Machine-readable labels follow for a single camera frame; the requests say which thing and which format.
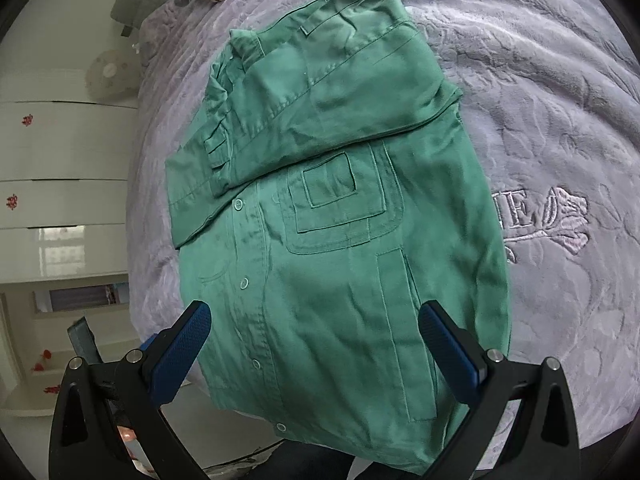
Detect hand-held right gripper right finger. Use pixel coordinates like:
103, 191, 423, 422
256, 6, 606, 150
418, 300, 582, 480

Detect white wardrobe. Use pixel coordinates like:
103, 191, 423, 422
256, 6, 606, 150
0, 72, 138, 286

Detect green work jacket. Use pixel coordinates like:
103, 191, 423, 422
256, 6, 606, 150
165, 0, 512, 476

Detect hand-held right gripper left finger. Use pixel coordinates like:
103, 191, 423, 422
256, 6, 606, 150
47, 300, 212, 480

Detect person's blue jeans legs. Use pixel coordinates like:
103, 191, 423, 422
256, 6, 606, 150
210, 437, 381, 480

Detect white pedestal fan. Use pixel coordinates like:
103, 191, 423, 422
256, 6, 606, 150
84, 49, 138, 101

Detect purple embossed blanket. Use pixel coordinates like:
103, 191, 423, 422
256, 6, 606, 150
122, 0, 640, 466

